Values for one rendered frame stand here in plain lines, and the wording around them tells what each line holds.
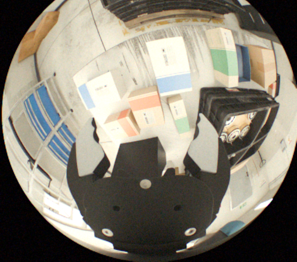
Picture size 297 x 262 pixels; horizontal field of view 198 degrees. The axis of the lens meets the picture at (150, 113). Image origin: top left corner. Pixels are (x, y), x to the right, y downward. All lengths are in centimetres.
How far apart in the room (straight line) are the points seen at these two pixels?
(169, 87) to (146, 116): 16
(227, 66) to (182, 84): 20
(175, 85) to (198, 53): 20
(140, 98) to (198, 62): 30
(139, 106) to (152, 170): 31
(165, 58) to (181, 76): 8
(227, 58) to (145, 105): 38
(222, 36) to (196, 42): 13
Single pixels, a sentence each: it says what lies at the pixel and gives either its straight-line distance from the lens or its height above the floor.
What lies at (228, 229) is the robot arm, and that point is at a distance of 24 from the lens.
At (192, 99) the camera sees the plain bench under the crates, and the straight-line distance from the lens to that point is 50.
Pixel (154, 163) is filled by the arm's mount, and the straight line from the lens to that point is 51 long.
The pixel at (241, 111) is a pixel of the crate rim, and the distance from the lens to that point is 36.
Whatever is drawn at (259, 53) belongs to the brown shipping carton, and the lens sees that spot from 60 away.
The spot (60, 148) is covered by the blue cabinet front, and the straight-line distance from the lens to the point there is 177.
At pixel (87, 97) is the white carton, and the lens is 46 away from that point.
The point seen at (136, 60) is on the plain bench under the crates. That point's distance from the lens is 43.
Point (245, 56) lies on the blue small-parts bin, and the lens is 62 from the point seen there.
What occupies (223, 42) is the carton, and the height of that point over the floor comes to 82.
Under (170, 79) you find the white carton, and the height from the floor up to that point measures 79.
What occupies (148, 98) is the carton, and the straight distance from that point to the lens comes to 38.
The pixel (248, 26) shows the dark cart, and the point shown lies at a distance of 180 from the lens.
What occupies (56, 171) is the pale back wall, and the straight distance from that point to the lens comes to 267.
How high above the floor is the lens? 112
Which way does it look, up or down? 55 degrees down
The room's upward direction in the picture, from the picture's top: 175 degrees counter-clockwise
